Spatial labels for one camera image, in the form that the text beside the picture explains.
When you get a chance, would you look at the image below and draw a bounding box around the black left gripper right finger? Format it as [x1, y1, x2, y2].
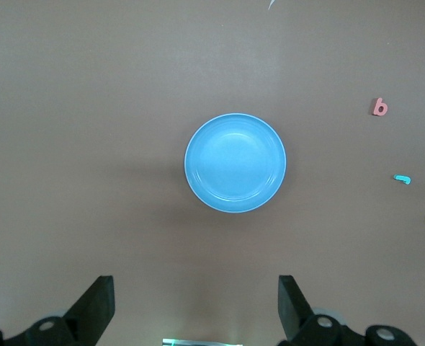
[278, 275, 415, 346]

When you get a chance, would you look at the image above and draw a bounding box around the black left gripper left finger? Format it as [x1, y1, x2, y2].
[0, 275, 116, 346]

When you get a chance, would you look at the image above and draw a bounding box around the pink letter b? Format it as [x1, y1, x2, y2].
[371, 97, 389, 117]

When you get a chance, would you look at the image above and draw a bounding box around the blue plate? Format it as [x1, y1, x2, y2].
[183, 112, 287, 214]

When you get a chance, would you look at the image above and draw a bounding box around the brown table cover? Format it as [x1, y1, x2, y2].
[0, 0, 425, 346]

